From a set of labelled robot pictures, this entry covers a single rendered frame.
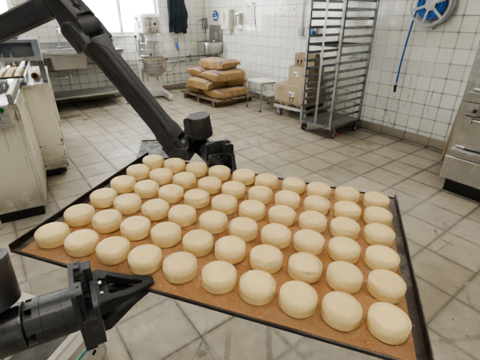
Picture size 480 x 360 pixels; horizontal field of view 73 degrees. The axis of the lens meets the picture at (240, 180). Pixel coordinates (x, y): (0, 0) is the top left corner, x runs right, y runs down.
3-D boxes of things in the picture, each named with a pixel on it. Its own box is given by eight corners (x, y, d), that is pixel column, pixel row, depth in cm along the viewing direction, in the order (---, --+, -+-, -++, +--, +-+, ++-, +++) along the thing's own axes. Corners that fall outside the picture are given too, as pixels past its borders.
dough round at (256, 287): (282, 296, 45) (283, 286, 44) (252, 312, 42) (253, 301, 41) (261, 274, 48) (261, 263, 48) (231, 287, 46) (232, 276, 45)
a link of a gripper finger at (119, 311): (156, 271, 42) (76, 298, 38) (162, 311, 45) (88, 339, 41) (143, 242, 47) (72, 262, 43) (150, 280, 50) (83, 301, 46)
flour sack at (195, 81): (184, 86, 585) (183, 76, 578) (203, 83, 610) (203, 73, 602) (208, 92, 537) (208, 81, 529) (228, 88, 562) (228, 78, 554)
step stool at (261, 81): (283, 108, 530) (285, 80, 509) (259, 112, 510) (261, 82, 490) (268, 103, 565) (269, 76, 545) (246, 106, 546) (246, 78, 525)
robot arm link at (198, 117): (183, 146, 99) (171, 161, 92) (173, 109, 92) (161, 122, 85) (220, 146, 96) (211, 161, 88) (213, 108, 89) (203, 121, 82)
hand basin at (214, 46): (233, 72, 634) (233, 8, 585) (217, 73, 613) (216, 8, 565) (207, 66, 705) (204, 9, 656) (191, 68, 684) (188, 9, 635)
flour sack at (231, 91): (218, 101, 535) (218, 91, 528) (203, 96, 563) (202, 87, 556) (250, 94, 577) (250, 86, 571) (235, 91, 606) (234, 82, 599)
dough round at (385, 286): (366, 273, 49) (369, 263, 48) (402, 283, 48) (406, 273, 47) (364, 298, 45) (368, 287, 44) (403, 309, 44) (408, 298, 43)
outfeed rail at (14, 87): (23, 66, 363) (21, 60, 360) (26, 66, 364) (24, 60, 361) (8, 105, 205) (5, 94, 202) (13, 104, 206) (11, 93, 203)
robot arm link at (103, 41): (83, 24, 86) (54, 31, 77) (96, 10, 83) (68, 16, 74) (186, 151, 100) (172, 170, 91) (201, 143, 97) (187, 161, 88)
